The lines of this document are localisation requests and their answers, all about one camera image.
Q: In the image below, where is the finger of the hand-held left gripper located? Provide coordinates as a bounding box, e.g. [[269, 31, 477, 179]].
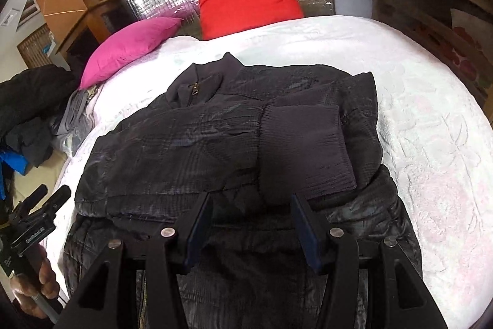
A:
[[43, 186, 72, 214], [15, 186, 49, 216]]

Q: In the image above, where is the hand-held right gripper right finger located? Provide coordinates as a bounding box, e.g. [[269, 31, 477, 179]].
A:
[[291, 193, 449, 329]]

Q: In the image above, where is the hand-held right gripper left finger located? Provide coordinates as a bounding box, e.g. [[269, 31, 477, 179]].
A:
[[58, 192, 214, 329]]

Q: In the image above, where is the dark quilted jacket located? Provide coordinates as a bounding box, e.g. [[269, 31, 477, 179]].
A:
[[62, 52, 424, 329]]

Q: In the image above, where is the pile of black clothes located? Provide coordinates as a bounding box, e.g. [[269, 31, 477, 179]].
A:
[[0, 65, 78, 168]]

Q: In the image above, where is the person's left hand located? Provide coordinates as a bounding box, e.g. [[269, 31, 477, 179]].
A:
[[11, 259, 60, 318]]

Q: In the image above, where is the bright blue garment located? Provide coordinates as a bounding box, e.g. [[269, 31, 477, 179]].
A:
[[0, 150, 31, 200]]

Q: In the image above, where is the grey garment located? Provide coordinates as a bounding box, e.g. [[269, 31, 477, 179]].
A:
[[50, 84, 101, 160]]

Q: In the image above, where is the wooden door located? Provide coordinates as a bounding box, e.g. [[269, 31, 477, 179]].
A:
[[17, 24, 58, 68]]

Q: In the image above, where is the white bed blanket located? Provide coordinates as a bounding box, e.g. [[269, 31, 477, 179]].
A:
[[42, 15, 493, 314]]

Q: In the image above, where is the pink pillow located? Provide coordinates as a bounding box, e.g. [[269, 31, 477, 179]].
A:
[[79, 18, 183, 90]]

